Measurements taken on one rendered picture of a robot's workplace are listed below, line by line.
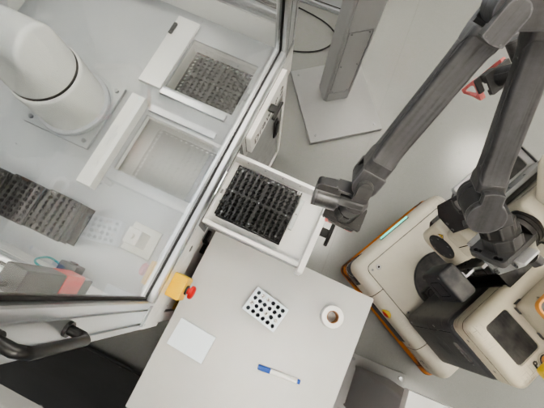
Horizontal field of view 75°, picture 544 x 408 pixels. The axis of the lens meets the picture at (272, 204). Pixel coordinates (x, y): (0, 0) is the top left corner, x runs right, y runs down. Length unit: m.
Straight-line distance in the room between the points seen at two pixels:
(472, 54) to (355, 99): 1.66
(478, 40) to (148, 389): 1.22
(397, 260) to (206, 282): 0.96
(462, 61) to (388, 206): 1.52
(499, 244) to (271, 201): 0.63
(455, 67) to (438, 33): 2.14
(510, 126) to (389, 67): 1.84
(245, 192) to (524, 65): 0.76
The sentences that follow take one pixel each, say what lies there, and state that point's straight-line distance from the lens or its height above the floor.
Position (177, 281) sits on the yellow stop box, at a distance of 1.10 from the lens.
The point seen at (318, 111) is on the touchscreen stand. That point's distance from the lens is 2.26.
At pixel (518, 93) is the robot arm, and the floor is 1.44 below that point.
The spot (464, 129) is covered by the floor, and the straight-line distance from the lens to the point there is 2.55.
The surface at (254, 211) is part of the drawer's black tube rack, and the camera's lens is 1.11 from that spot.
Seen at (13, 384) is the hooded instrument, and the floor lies 0.72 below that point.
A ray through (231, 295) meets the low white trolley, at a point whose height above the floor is 0.76.
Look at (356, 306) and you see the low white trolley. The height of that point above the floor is 0.76.
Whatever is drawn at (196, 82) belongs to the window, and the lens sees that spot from 0.72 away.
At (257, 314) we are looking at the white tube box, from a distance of 1.22.
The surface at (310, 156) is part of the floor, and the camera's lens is 2.16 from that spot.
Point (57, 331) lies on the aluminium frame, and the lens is 0.66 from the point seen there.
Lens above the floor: 1.98
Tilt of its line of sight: 75 degrees down
